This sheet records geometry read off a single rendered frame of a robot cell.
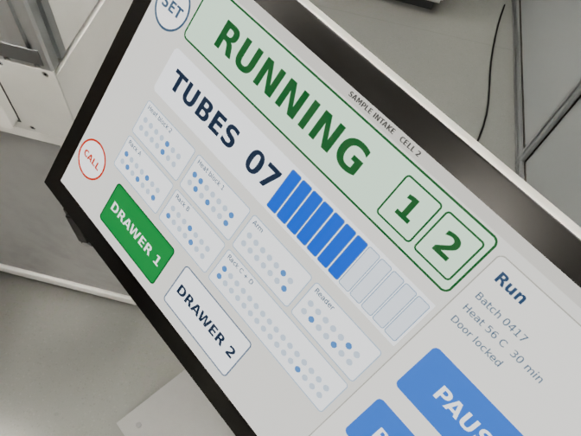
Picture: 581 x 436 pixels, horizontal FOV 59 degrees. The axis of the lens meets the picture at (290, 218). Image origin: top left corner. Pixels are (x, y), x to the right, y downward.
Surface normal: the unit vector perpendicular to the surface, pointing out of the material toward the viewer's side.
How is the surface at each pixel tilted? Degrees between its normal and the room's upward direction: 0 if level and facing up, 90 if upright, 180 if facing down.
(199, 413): 3
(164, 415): 3
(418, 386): 50
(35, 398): 0
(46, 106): 90
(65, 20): 90
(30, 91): 90
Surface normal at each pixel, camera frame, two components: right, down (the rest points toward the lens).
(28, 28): -0.22, 0.84
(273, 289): -0.51, 0.09
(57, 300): 0.11, -0.50
